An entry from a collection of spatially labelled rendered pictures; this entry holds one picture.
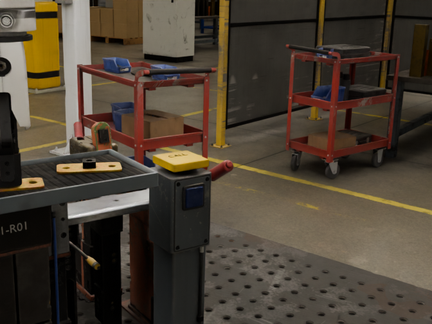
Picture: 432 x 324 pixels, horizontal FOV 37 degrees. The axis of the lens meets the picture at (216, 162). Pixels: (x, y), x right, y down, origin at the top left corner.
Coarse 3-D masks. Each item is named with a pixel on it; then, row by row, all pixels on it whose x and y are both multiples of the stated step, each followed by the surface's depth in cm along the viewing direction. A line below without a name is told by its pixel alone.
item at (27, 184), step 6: (24, 180) 79; (30, 180) 79; (36, 180) 79; (42, 180) 79; (12, 186) 76; (18, 186) 76; (24, 186) 76; (30, 186) 76; (36, 186) 76; (42, 186) 77
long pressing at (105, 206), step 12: (132, 192) 126; (144, 192) 126; (72, 204) 118; (84, 204) 118; (96, 204) 119; (108, 204) 119; (120, 204) 118; (132, 204) 118; (144, 204) 119; (72, 216) 112; (84, 216) 113; (96, 216) 114; (108, 216) 115
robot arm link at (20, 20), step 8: (24, 8) 70; (32, 8) 71; (0, 16) 68; (8, 16) 68; (16, 16) 69; (24, 16) 70; (32, 16) 71; (0, 24) 68; (8, 24) 69; (16, 24) 69; (24, 24) 70; (32, 24) 71; (0, 32) 69; (8, 32) 70; (16, 32) 70; (24, 32) 72
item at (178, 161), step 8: (176, 152) 94; (184, 152) 94; (160, 160) 91; (168, 160) 90; (176, 160) 90; (184, 160) 90; (192, 160) 90; (200, 160) 91; (208, 160) 91; (168, 168) 89; (176, 168) 88; (184, 168) 89; (192, 168) 90
